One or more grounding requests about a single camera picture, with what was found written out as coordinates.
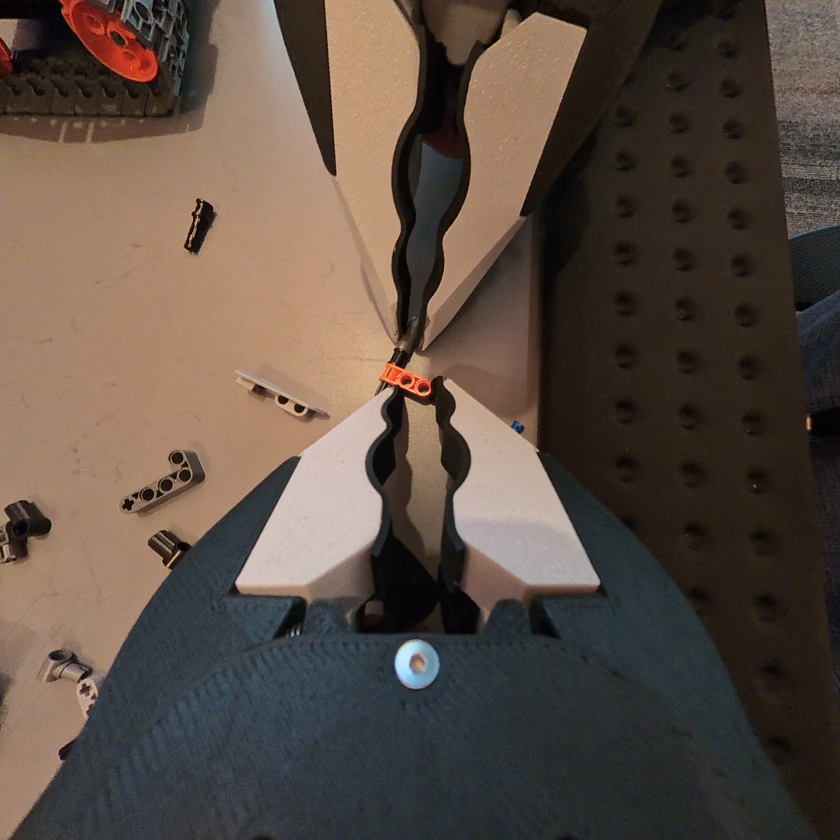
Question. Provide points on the person's blue clothing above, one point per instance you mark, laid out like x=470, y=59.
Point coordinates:
x=820, y=367

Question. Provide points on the black studded mat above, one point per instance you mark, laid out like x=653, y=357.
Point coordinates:
x=656, y=328

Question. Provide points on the person's right hand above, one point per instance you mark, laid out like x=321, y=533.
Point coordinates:
x=446, y=141

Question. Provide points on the black connector with grey pin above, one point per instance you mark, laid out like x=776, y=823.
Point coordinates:
x=23, y=525

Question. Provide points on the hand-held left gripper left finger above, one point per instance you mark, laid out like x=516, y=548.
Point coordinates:
x=308, y=525

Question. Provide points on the tracked toy vehicle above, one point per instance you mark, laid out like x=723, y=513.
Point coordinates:
x=98, y=59

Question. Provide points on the black connector pin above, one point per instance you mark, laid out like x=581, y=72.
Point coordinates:
x=199, y=225
x=399, y=356

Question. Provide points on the orange two-hole beam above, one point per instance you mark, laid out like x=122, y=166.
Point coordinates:
x=408, y=380

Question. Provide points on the grey angled liftarm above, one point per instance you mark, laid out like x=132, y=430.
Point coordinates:
x=163, y=482

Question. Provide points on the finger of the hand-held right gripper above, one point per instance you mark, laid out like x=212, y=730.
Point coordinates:
x=367, y=98
x=518, y=118

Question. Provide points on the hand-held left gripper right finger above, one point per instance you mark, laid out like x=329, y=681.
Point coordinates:
x=525, y=525

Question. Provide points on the short black axle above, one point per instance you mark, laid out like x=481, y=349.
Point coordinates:
x=65, y=748

